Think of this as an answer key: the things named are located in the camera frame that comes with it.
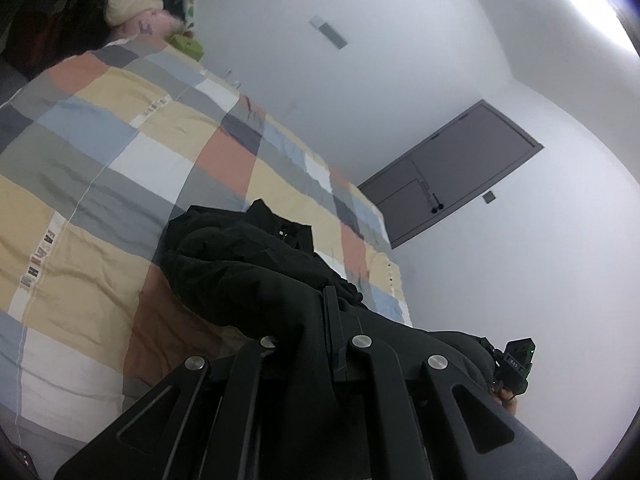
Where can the black puffer jacket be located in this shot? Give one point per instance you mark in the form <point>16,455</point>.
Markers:
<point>240,270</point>

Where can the grey wall switch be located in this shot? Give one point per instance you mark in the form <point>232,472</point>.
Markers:
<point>489,197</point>

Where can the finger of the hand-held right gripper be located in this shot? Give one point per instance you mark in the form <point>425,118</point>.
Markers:
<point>491,351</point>

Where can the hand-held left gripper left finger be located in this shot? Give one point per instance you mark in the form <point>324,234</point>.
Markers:
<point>250,375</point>

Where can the grey white wall panel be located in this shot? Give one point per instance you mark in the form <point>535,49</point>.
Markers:
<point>327,32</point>

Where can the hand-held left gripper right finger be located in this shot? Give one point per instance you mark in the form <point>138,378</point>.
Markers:
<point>332,320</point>

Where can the pink cloth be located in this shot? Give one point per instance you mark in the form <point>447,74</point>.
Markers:
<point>150,25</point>

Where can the person's right hand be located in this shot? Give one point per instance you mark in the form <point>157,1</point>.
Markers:
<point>506,401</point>

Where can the green plush item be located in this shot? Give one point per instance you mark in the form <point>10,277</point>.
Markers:
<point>187,45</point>

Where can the checkered bed quilt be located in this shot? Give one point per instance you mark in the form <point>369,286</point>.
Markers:
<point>100,160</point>

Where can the grey door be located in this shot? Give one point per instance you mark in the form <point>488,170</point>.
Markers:
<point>450,170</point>

